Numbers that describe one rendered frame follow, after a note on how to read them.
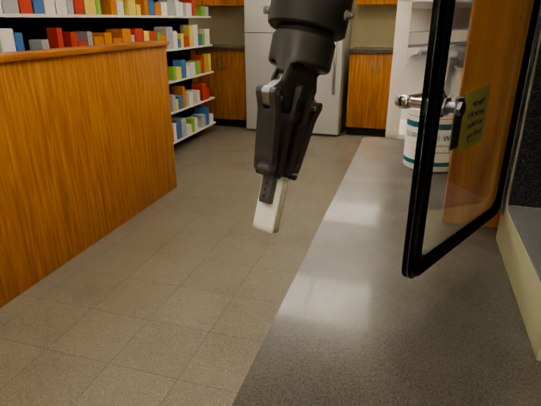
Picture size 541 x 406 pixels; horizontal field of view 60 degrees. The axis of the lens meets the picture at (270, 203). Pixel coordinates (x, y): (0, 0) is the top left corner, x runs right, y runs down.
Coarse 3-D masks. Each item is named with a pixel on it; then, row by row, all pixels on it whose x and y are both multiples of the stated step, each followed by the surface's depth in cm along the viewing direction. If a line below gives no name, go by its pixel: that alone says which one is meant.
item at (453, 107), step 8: (448, 104) 51; (456, 104) 50; (464, 104) 51; (448, 112) 52; (456, 112) 51; (464, 112) 51; (456, 120) 51; (456, 128) 52; (456, 136) 53; (456, 144) 53
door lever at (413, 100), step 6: (396, 96) 56; (402, 96) 55; (408, 96) 54; (414, 96) 55; (420, 96) 56; (396, 102) 56; (402, 102) 55; (408, 102) 54; (414, 102) 54; (420, 102) 53; (402, 108) 55; (408, 108) 55
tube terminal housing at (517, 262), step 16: (528, 96) 68; (512, 176) 73; (512, 224) 69; (496, 240) 79; (512, 240) 68; (512, 256) 67; (528, 256) 59; (512, 272) 66; (528, 272) 58; (528, 288) 57; (528, 304) 57; (528, 320) 56
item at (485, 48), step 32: (480, 0) 51; (512, 0) 58; (480, 32) 54; (512, 32) 61; (448, 64) 50; (480, 64) 56; (512, 64) 64; (448, 96) 52; (480, 96) 59; (512, 96) 67; (448, 128) 54; (480, 128) 61; (416, 160) 51; (448, 160) 57; (480, 160) 65; (416, 192) 53; (448, 192) 59; (480, 192) 68; (448, 224) 62
